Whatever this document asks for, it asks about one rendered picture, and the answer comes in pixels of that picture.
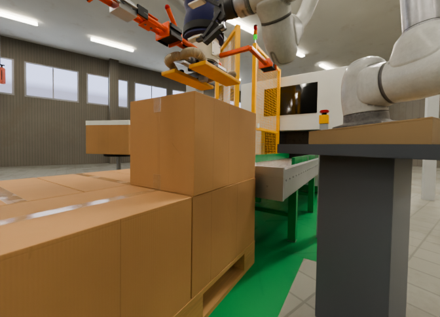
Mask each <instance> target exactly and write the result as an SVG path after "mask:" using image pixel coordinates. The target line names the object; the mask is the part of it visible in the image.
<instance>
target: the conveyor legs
mask: <svg viewBox="0 0 440 317"><path fill-rule="evenodd" d="M314 188H315V177H314V178H312V179H311V180H310V181H309V182H308V192H307V193H306V192H300V191H298V190H297V191H295V192H294V193H293V194H292V195H290V196H289V197H288V212H284V211H280V210H273V209H270V208H263V207H259V206H255V210H257V211H260V212H266V213H270V214H276V215H282V216H286V217H288V221H287V241H290V242H294V243H295V242H296V241H297V210H298V195H306V196H308V211H307V212H310V213H314ZM255 203H261V198H257V197H255Z"/></svg>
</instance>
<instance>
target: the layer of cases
mask: <svg viewBox="0 0 440 317"><path fill-rule="evenodd" d="M254 234H255V177H253V178H251V179H247V180H244V181H241V182H238V183H234V184H232V185H228V186H226V187H222V188H219V189H216V190H212V191H209V192H207V193H202V194H200V195H196V196H189V195H182V194H179V193H172V192H168V191H161V190H158V189H151V188H147V187H140V186H137V185H131V184H130V169H123V170H110V171H102V172H89V173H81V174H68V175H60V176H47V177H37V178H35V177H33V178H25V179H12V180H4V181H0V317H173V316H174V315H175V314H176V313H177V312H178V311H179V310H181V309H182V308H183V307H184V306H185V305H186V304H187V303H188V302H189V301H190V300H191V299H192V298H193V297H194V296H195V295H196V294H197V293H198V292H199V291H201V290H202V289H203V288H204V287H205V286H206V285H207V284H208V283H209V282H210V281H212V280H213V279H214V278H215V277H216V276H217V275H218V274H219V273H220V272H221V271H222V270H223V269H224V268H225V267H226V266H227V265H228V264H229V263H230V262H232V261H233V260H234V259H235V258H236V257H237V256H238V255H239V254H240V253H241V252H243V251H244V250H245V249H246V248H247V247H248V246H249V245H250V244H251V243H252V242H253V241H254Z"/></svg>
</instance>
